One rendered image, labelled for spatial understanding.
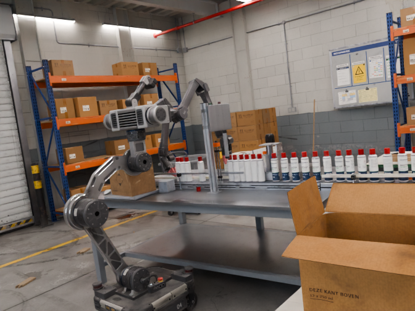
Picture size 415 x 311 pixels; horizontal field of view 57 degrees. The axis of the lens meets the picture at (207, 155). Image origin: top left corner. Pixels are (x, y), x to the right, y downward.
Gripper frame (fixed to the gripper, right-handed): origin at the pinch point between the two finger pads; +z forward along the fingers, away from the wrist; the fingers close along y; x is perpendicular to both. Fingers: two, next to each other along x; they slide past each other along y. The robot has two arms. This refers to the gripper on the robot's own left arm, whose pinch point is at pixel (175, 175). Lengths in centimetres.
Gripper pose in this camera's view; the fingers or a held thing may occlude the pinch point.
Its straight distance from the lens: 329.0
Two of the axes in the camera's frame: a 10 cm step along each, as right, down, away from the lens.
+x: -5.7, 6.4, 5.1
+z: 6.0, 7.6, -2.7
